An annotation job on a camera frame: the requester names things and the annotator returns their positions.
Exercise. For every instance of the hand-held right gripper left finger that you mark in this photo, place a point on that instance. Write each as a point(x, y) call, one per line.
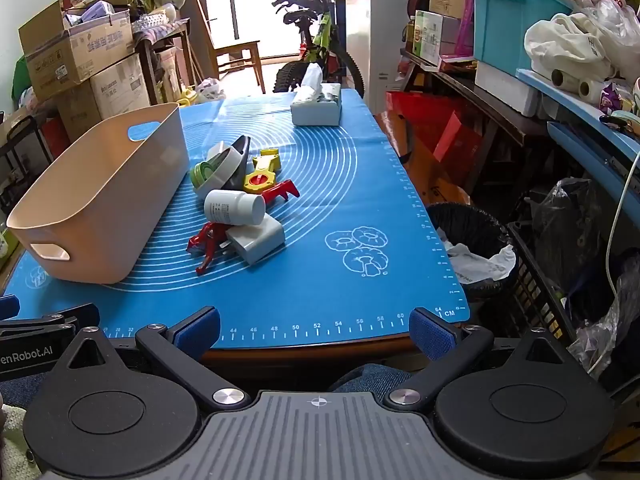
point(197, 332)

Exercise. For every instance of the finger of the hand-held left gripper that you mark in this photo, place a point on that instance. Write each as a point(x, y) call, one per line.
point(7, 305)

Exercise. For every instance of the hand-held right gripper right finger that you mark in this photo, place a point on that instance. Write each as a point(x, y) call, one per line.
point(432, 332)

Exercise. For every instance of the white pill bottle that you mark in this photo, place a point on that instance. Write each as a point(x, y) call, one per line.
point(232, 207)

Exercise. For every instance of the beige plastic basket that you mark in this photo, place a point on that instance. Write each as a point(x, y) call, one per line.
point(100, 200)

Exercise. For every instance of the green white round container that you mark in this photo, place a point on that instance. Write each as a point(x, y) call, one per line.
point(217, 170)

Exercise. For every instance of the yellow plastic tool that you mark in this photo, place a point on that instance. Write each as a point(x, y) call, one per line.
point(265, 170)

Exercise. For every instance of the white power adapter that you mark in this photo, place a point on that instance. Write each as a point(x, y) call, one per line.
point(257, 240)

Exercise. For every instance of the black mesh trash basket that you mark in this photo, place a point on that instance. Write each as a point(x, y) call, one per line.
point(460, 225)

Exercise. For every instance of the wooden table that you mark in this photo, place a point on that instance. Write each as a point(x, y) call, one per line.
point(310, 353)

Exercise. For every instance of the black plastic crate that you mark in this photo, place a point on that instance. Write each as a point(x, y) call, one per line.
point(540, 290)

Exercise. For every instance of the black shelf rack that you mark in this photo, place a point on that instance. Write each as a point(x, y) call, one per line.
point(25, 160)

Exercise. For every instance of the clear plastic bag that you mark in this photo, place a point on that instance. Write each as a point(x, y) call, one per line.
point(610, 330)

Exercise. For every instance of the black plastic object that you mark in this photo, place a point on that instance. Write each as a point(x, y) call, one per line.
point(242, 152)

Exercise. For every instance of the blue silicone mat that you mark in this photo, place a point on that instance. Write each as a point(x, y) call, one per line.
point(325, 160)

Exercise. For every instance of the red paper bag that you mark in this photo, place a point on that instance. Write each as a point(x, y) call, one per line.
point(430, 125)

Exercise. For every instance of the yellow plastic jug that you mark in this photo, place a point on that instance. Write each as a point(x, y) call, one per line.
point(187, 95)

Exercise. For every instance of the small white plastic bag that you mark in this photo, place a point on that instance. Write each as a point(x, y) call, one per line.
point(210, 89)

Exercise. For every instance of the blue wooden shelf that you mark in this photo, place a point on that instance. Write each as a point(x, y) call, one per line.
point(580, 135)

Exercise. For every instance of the white tissue pack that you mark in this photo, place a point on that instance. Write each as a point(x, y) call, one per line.
point(317, 105)

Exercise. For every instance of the white foam box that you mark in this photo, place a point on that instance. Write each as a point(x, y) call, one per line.
point(505, 87)

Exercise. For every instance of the open printed cardboard box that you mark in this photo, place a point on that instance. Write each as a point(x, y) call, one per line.
point(70, 50)

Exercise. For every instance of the wooden chair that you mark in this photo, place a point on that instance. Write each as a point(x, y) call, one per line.
point(240, 52)

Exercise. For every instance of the green white carton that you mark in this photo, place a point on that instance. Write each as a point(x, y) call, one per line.
point(432, 35)

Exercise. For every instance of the white chest freezer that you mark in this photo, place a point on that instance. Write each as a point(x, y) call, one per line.
point(375, 40)

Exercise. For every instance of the cloth covered side table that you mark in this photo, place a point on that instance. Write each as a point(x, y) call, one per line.
point(160, 35)

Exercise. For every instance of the teal plastic storage box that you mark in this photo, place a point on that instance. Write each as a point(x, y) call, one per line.
point(510, 25)

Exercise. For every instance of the green black bicycle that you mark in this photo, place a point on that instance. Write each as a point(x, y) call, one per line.
point(320, 35)

